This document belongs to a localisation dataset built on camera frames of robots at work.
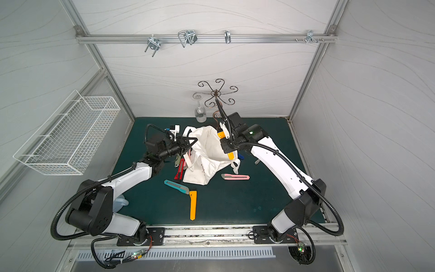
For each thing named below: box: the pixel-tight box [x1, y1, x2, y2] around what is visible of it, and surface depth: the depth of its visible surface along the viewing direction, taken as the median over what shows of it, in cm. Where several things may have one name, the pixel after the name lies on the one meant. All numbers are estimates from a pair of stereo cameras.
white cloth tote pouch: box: [182, 125, 241, 186], surface depth 83 cm
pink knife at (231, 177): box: [220, 173, 251, 181], surface depth 93 cm
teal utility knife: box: [163, 179, 190, 195], surface depth 90 cm
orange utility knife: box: [189, 190, 198, 221], surface depth 84 cm
